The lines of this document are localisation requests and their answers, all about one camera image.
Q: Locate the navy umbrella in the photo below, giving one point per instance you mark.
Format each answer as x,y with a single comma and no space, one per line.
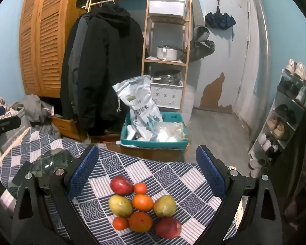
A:
219,20

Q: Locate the red apple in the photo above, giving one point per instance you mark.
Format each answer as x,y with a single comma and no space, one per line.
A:
168,228
121,185

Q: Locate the grey metal pipe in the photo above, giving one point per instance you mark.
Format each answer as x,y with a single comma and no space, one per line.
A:
261,56

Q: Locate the white pot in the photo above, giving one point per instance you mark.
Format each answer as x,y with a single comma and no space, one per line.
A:
167,53

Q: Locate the large orange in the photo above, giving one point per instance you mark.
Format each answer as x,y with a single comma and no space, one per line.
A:
140,222

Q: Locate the shoe rack with shoes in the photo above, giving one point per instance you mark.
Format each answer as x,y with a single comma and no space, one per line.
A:
278,130

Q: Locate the clear plastic bag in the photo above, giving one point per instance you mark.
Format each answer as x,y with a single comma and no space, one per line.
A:
168,131

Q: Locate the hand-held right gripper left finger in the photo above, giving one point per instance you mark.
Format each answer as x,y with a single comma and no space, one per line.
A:
84,173

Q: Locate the yellow pear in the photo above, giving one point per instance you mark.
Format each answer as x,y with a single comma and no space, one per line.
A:
165,206
120,206

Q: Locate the white storage bin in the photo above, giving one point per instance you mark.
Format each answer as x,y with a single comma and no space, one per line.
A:
167,7

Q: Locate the cardboard box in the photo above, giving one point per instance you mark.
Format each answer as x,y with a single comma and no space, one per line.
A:
153,155

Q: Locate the black coat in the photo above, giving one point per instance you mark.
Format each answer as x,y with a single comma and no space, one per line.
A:
107,69

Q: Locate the white patterned storage box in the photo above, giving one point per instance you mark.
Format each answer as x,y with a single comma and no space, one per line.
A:
165,94

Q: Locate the pale blue door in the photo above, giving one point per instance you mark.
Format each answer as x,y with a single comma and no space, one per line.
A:
224,63

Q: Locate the white rice bag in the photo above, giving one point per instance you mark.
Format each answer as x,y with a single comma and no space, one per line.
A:
139,99

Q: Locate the grey hanging backpack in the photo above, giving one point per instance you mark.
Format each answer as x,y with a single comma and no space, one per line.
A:
201,43

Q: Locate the white shoe rack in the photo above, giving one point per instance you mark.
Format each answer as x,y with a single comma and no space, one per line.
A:
275,107

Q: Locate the wooden louvred wardrobe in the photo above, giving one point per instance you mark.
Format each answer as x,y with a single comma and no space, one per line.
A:
40,43

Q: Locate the medium orange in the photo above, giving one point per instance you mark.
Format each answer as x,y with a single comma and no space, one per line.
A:
142,202

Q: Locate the grey jacket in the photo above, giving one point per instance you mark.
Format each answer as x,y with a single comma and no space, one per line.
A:
77,56

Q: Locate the teal plastic crate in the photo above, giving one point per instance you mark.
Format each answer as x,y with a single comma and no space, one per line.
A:
153,144

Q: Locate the wooden shelf rack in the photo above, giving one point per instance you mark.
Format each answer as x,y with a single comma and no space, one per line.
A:
145,43

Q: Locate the steel steamer pot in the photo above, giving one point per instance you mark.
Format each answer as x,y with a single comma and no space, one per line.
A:
167,76

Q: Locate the grey tote bag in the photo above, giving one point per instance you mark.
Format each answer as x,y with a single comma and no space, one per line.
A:
12,137

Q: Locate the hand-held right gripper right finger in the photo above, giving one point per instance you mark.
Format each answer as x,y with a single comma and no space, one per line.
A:
209,168

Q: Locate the pile of grey clothes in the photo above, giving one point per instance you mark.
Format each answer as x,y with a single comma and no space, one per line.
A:
35,107

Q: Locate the blue checkered tablecloth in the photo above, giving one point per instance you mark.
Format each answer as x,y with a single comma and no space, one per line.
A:
132,168

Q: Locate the wooden drawer box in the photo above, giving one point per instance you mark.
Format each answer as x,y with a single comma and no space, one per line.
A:
66,127

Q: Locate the small orange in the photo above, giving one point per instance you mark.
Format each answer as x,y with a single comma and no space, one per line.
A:
140,188
120,223

